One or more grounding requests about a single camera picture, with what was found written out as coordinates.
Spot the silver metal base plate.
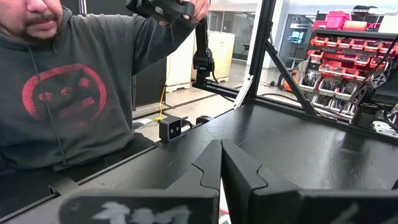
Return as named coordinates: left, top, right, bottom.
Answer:
left=372, top=120, right=398, bottom=138

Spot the pink plastic box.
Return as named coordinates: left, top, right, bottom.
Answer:
left=325, top=11, right=352, bottom=30

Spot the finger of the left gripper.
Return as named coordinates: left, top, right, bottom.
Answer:
left=340, top=57, right=398, bottom=114

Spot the person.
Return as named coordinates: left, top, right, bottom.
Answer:
left=0, top=0, right=200, bottom=175

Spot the small black camera box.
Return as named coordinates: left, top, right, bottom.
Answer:
left=159, top=116, right=184, bottom=143

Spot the white bracket plate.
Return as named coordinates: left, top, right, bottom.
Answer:
left=233, top=74, right=254, bottom=109

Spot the person's hand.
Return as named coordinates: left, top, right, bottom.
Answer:
left=158, top=0, right=211, bottom=27

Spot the orange device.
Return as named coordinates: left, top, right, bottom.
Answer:
left=282, top=70, right=300, bottom=93

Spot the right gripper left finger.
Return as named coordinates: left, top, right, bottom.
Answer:
left=58, top=139, right=223, bottom=224

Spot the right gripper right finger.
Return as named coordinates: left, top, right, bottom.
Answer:
left=220, top=139, right=398, bottom=224

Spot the storage rack with red bins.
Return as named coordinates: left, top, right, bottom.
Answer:
left=298, top=27, right=398, bottom=114

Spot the cream wooden crate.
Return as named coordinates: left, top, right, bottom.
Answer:
left=165, top=30, right=236, bottom=93

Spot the yellow cable with plug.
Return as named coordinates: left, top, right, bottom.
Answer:
left=154, top=85, right=166, bottom=123

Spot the black aluminium frame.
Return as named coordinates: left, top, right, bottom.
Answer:
left=191, top=0, right=398, bottom=146

